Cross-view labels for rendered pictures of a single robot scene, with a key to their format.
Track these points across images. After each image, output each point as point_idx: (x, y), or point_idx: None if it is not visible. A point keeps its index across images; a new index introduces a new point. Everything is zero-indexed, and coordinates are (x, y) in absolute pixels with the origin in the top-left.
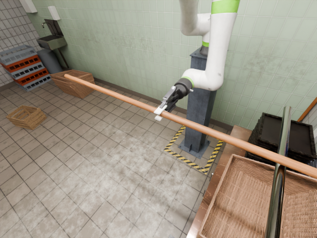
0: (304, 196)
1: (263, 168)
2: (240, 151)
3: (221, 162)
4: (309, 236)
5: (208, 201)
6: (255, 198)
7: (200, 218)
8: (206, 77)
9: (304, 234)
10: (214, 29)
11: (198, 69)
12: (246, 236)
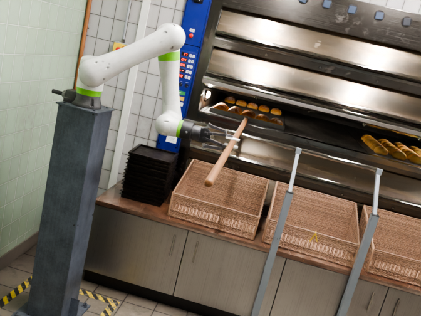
0: (191, 184)
1: (181, 184)
2: (143, 205)
3: (165, 217)
4: (223, 186)
5: (217, 231)
6: (197, 209)
7: (235, 236)
8: (179, 115)
9: (221, 190)
10: (177, 73)
11: (99, 130)
12: (232, 219)
